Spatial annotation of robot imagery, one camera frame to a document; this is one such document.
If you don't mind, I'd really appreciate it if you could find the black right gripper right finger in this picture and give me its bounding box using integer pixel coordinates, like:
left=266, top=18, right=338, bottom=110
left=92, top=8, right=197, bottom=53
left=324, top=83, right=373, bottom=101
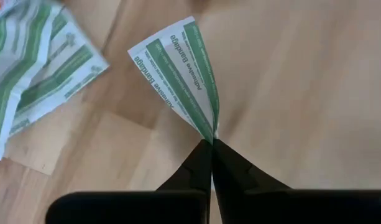
left=212, top=139, right=381, bottom=224

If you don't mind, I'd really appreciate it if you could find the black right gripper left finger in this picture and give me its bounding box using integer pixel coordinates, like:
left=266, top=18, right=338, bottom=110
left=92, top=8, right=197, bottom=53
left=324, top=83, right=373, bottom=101
left=47, top=139, right=213, bottom=224

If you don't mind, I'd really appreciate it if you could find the green striped bandage packet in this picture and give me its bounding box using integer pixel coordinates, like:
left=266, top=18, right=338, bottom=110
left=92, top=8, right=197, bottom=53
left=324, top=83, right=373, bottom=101
left=0, top=0, right=67, bottom=161
left=8, top=9, right=111, bottom=138
left=127, top=16, right=221, bottom=146

